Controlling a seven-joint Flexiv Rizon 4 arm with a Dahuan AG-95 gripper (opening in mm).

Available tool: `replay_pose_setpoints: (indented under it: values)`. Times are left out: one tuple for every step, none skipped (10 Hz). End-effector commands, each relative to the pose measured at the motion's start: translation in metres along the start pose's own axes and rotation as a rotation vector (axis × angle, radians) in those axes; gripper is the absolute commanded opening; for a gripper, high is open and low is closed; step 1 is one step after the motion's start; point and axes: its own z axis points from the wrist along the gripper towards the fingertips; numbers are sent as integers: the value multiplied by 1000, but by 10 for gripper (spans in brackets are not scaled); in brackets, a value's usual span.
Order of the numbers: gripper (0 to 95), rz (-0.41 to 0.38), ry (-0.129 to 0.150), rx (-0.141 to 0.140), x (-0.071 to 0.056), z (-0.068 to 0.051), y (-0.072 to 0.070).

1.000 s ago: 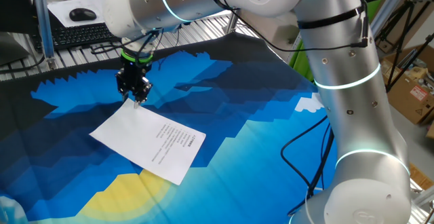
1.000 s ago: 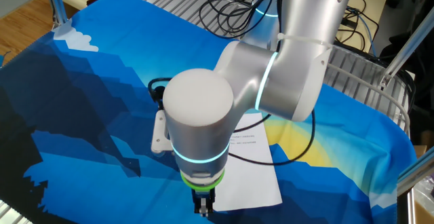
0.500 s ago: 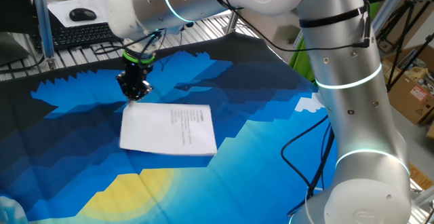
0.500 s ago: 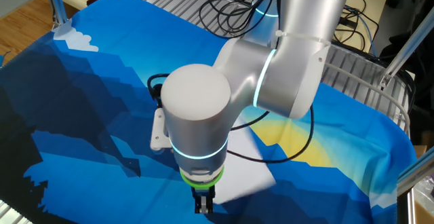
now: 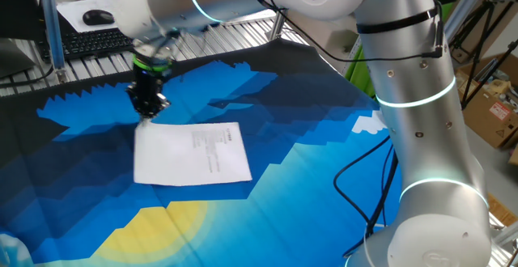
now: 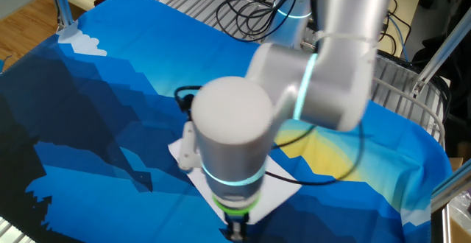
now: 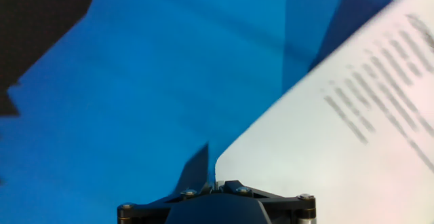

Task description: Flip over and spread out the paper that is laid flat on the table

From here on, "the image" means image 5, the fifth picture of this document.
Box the green cloth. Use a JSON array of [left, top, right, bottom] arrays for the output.
[[343, 40, 377, 98]]

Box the black tripod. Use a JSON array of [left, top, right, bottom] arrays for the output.
[[448, 0, 518, 108]]

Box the white printed paper sheet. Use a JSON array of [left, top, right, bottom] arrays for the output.
[[133, 121, 253, 187]]

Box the black cable on tablecloth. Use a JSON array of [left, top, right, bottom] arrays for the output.
[[333, 135, 400, 258]]

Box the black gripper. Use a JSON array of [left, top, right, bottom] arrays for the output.
[[126, 66, 172, 125]]

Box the white paper stack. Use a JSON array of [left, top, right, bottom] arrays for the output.
[[56, 0, 118, 33]]

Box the aluminium frame post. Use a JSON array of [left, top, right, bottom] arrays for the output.
[[36, 0, 68, 84], [269, 10, 288, 41]]

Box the black computer mouse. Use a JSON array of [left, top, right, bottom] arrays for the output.
[[82, 9, 117, 27]]

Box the blue mountain print tablecloth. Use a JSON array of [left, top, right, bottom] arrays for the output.
[[0, 38, 404, 267]]

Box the black computer monitor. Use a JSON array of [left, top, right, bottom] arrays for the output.
[[0, 0, 45, 41]]

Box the brown cardboard box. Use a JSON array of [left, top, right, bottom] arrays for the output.
[[456, 54, 518, 149]]

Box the thin black desk cable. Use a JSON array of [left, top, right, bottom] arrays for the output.
[[0, 64, 56, 90]]

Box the black keyboard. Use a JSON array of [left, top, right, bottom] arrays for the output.
[[38, 27, 137, 61]]

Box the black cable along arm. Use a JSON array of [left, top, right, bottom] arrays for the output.
[[246, 0, 446, 63]]

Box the green wrist adapter ring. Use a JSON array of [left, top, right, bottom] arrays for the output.
[[132, 54, 173, 73]]

